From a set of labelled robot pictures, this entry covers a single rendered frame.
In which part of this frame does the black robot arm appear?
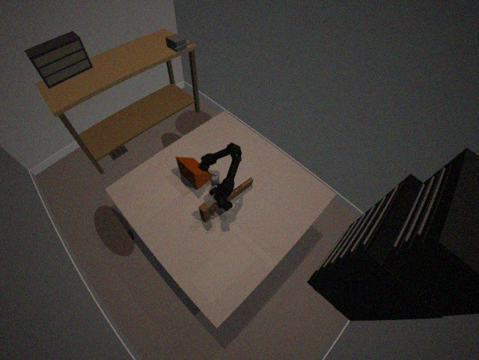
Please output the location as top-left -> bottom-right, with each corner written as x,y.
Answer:
197,143 -> 242,208

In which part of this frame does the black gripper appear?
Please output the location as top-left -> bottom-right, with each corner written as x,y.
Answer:
209,187 -> 232,211

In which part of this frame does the brown wooden post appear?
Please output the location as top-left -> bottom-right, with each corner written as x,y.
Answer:
199,203 -> 211,222

